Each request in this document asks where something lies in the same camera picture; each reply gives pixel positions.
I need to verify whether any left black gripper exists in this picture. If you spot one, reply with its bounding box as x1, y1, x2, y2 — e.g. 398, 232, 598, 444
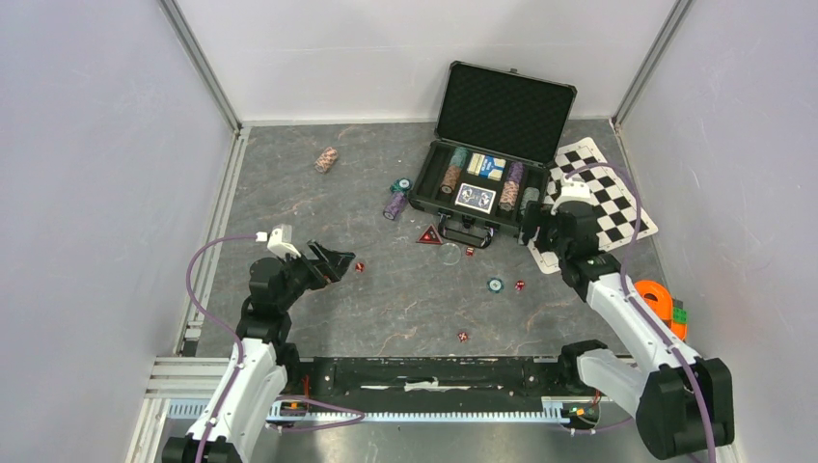
276, 239, 353, 311

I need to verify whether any purple chip stack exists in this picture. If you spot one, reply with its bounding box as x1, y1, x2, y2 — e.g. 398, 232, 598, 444
383, 191, 408, 221
506, 162, 525, 184

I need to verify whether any single green blue chip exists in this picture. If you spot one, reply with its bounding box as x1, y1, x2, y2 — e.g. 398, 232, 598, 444
486, 278, 504, 293

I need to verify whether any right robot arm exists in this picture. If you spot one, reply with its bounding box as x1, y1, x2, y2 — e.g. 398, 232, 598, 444
521, 200, 735, 461

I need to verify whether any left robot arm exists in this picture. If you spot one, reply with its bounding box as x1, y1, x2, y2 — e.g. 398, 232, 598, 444
161, 232, 356, 462

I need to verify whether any black poker set case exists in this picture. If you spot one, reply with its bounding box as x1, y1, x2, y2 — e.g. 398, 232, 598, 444
407, 61, 577, 249

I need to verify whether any grey green chip stack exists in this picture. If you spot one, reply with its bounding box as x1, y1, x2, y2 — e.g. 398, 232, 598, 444
519, 187, 540, 216

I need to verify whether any pink chip stack in case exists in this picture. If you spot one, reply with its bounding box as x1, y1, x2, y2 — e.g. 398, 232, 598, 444
499, 180, 520, 211

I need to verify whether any purple chip stack in case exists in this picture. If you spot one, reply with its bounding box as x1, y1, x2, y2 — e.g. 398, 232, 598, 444
506, 162, 525, 184

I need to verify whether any blue playing card deck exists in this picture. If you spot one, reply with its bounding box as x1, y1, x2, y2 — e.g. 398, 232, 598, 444
454, 183, 497, 214

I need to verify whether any blue card box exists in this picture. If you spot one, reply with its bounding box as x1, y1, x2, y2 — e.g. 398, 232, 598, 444
467, 152, 507, 181

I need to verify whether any black white checkered mat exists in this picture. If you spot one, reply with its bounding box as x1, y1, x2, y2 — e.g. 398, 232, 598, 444
527, 137, 658, 252

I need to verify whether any orange chip stack in case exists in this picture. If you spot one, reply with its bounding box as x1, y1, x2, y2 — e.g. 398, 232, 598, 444
440, 165, 462, 195

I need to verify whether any green chip stack in case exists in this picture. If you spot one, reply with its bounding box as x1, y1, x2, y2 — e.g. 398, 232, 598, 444
450, 147, 470, 169

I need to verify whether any red triangle all-in button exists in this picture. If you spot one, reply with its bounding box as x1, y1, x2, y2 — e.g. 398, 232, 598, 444
417, 225, 444, 246

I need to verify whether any clear round dealer button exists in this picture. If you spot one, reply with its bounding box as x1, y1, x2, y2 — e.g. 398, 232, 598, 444
437, 243, 462, 266

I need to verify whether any orange tape dispenser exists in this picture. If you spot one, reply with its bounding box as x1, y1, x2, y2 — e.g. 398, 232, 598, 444
635, 280, 688, 341

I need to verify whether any green toy block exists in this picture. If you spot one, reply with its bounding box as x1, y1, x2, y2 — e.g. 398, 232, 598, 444
671, 306, 688, 326

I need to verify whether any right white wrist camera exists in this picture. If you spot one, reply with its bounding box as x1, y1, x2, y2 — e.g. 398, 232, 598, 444
556, 180, 592, 211

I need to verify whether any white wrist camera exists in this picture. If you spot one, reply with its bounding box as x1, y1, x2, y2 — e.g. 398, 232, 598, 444
556, 180, 592, 211
255, 224, 301, 259

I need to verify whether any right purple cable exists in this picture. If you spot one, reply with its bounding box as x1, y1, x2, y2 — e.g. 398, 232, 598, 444
561, 162, 717, 463

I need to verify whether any purple cable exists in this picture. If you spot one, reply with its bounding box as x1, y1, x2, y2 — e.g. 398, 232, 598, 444
561, 162, 717, 463
184, 233, 367, 463

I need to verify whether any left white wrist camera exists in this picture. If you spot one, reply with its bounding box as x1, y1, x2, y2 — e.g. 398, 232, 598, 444
255, 224, 301, 259

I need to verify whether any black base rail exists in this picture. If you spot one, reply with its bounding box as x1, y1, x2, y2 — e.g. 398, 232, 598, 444
299, 356, 596, 414

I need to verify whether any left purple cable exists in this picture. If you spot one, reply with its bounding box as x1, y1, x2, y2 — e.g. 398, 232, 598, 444
184, 233, 367, 463

